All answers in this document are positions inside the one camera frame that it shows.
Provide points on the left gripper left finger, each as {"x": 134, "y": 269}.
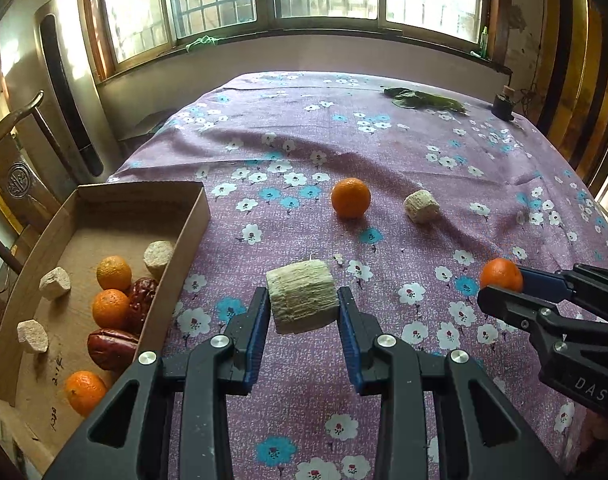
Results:
{"x": 178, "y": 403}

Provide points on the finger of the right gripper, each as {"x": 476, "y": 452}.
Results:
{"x": 550, "y": 286}
{"x": 549, "y": 330}

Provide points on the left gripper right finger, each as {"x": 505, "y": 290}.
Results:
{"x": 480, "y": 434}

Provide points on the orange tangerine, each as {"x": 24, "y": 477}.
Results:
{"x": 502, "y": 273}
{"x": 350, "y": 198}
{"x": 84, "y": 391}
{"x": 113, "y": 272}
{"x": 110, "y": 309}

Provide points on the beige sugarcane chunk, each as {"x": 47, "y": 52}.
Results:
{"x": 55, "y": 284}
{"x": 303, "y": 297}
{"x": 156, "y": 257}
{"x": 421, "y": 207}
{"x": 32, "y": 337}

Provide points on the red jujube date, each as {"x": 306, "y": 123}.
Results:
{"x": 141, "y": 296}
{"x": 112, "y": 350}

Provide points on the brown cardboard box tray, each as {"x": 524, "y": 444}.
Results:
{"x": 96, "y": 221}

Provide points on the purple floral tablecloth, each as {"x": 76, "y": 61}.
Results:
{"x": 269, "y": 148}

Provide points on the beige sugarcane chunk in box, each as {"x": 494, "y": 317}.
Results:
{"x": 156, "y": 257}

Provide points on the small dark bottle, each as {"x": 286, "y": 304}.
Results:
{"x": 502, "y": 107}

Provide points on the green leafy vegetable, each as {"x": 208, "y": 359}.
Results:
{"x": 419, "y": 100}

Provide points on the green bottle on sill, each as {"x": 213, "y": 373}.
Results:
{"x": 484, "y": 40}

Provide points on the wooden chair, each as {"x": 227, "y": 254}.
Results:
{"x": 25, "y": 200}

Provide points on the small dark side table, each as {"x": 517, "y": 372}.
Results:
{"x": 130, "y": 140}

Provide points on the tall standing air conditioner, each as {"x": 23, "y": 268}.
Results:
{"x": 87, "y": 140}

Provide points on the green cloth on sill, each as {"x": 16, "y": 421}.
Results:
{"x": 201, "y": 42}

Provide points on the window with metal bars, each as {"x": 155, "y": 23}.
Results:
{"x": 124, "y": 34}

